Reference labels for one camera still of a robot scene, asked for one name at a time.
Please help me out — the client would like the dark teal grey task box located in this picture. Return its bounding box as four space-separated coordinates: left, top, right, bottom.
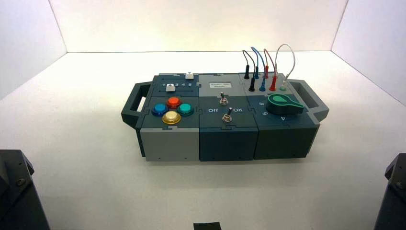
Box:
121 73 330 162

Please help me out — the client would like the blue jumper wire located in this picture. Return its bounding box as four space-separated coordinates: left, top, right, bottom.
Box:
250 46 267 92

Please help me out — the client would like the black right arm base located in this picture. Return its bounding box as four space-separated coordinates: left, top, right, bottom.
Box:
374 153 406 230

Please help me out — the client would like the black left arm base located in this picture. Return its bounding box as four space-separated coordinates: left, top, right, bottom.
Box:
0 149 51 230

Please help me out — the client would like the teal push button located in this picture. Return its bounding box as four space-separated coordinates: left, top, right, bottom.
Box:
177 103 195 117

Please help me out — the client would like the yellow push button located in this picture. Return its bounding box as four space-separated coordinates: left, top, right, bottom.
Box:
161 110 182 126

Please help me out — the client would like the red push button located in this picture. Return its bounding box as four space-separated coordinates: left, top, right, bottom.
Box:
166 96 182 110

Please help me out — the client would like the white printed label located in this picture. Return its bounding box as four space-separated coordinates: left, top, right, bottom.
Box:
209 81 233 89

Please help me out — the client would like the blue push button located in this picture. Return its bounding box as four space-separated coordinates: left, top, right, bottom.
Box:
151 103 169 117

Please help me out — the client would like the green rotary knob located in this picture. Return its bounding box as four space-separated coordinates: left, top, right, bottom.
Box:
266 93 305 115

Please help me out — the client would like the black tape piece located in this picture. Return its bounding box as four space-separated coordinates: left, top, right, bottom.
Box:
193 222 222 230

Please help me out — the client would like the black jumper wire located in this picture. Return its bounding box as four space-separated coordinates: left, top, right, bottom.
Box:
242 49 257 92

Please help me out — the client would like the red jumper wire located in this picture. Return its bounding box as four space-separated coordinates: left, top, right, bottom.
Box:
263 48 279 92

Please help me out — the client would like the white jumper wire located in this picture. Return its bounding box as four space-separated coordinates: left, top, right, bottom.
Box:
274 43 296 88

